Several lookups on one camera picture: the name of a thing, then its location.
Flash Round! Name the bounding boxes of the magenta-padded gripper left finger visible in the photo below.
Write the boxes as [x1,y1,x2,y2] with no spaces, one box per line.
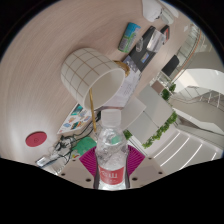
[59,146,99,190]

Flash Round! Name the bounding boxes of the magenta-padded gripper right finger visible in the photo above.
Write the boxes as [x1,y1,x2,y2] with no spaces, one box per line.
[125,144,166,189]

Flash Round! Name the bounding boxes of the clear red-labelled water bottle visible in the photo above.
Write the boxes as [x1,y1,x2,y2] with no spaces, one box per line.
[94,109,129,191]

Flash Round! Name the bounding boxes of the ceiling strip lights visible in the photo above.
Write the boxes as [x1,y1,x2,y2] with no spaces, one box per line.
[153,131,224,169]

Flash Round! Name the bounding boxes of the colourful sticker sheet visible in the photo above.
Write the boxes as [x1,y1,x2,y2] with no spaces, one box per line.
[56,103,93,135]

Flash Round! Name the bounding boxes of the flat round red coaster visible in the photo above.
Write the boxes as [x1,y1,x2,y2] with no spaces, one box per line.
[25,131,48,148]

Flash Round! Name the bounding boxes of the potted green plant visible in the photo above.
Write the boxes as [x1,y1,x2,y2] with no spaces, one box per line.
[161,83,177,102]

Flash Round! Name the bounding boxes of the white printed booklet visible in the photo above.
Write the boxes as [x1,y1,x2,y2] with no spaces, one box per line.
[99,66,143,111]

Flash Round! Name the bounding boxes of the black chair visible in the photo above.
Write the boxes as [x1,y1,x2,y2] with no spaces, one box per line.
[161,54,181,78]

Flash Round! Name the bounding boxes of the black notebook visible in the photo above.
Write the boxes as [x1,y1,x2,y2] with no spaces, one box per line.
[122,25,168,73]

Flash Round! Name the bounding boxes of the white computer mouse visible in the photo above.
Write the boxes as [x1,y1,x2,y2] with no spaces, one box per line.
[141,0,164,23]

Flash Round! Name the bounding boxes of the black tangled cables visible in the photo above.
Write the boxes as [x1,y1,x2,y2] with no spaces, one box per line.
[49,128,98,164]

